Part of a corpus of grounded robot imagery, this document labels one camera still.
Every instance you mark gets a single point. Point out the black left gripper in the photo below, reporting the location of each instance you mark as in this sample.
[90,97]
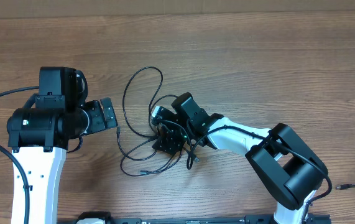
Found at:
[99,122]

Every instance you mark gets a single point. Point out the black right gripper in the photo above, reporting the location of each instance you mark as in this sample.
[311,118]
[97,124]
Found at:
[169,144]

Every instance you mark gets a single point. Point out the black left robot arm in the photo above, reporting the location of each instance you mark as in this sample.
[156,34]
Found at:
[39,133]

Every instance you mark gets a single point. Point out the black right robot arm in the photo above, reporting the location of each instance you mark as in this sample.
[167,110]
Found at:
[290,171]

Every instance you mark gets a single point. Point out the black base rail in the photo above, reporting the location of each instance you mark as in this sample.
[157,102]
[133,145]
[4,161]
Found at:
[192,221]

